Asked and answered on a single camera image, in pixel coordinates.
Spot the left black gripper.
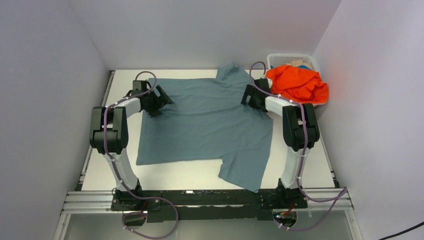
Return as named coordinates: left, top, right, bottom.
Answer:
left=144, top=86, right=174, bottom=119

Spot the grey-blue t shirt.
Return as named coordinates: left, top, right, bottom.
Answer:
left=136, top=64, right=273, bottom=191

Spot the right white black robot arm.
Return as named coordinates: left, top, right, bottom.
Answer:
left=241, top=85, right=320, bottom=208

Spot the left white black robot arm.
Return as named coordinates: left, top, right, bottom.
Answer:
left=89, top=80, right=174, bottom=210

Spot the orange t shirt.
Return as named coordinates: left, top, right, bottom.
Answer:
left=265, top=65, right=329, bottom=104

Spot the tan item in basket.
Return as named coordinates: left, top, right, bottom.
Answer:
left=287, top=59, right=313, bottom=68

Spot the blue garment in basket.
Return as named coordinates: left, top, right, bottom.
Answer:
left=296, top=64, right=313, bottom=70

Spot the white plastic laundry basket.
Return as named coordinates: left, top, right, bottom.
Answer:
left=266, top=52, right=327, bottom=110

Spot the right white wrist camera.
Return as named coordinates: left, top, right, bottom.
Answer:
left=257, top=78, right=273, bottom=91

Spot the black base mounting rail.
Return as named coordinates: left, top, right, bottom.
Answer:
left=110, top=189, right=308, bottom=223

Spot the aluminium frame rail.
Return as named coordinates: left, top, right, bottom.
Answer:
left=61, top=188, right=353, bottom=214

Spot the black cable bottom right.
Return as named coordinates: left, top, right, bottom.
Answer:
left=377, top=221, right=424, bottom=240

